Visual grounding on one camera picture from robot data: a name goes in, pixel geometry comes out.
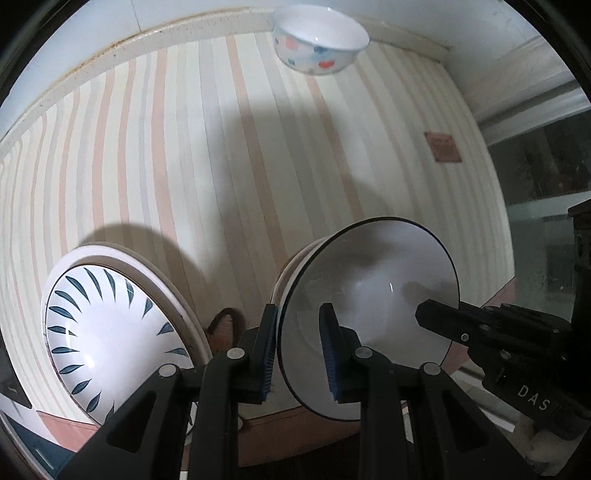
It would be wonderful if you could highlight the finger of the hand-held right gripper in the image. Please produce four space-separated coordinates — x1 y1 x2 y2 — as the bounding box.
414 299 497 344

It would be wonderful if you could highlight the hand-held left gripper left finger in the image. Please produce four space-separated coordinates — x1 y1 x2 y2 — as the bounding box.
69 304 280 480

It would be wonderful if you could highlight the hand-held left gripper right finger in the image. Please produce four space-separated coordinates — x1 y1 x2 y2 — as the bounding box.
318 303 536 480

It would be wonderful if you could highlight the white bowl with dark rim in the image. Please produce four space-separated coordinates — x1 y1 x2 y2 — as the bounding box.
270 240 333 305
276 217 460 422

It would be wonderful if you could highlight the white plate with grey flower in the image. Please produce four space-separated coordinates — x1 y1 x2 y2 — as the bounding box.
69 244 214 370

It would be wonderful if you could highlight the white plate with blue leaves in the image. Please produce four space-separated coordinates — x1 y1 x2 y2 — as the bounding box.
41 258 197 428

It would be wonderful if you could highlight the white bowl with coloured dots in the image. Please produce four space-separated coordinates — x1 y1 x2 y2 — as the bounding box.
271 6 370 75

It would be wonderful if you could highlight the person's right hand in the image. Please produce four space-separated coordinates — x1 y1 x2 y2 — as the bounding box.
512 411 574 477

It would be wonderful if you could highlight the glass sliding door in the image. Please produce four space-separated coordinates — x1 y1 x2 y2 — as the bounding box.
475 78 591 384

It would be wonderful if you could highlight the striped cat print cloth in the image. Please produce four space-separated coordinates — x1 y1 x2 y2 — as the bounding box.
0 23 518 457

